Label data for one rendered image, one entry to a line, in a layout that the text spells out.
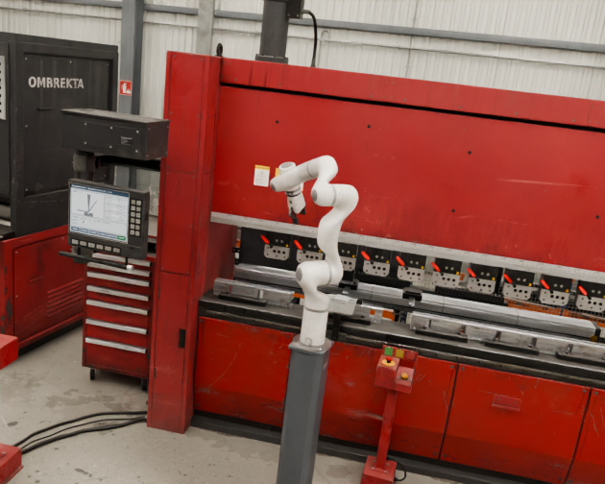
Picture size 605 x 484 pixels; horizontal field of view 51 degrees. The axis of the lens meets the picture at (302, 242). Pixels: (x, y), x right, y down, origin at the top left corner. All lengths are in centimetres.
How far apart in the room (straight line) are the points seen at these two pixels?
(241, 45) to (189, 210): 509
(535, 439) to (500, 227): 125
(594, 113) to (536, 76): 409
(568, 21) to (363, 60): 228
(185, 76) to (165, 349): 161
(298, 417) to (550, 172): 185
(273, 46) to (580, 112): 169
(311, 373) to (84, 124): 169
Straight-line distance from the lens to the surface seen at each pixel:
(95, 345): 464
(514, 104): 357
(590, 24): 773
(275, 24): 374
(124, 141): 333
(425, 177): 359
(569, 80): 769
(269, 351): 389
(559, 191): 367
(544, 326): 416
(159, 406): 418
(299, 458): 335
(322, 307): 301
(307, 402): 318
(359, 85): 356
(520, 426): 399
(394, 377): 354
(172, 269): 379
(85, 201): 348
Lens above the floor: 228
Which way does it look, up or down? 15 degrees down
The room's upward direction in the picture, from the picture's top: 7 degrees clockwise
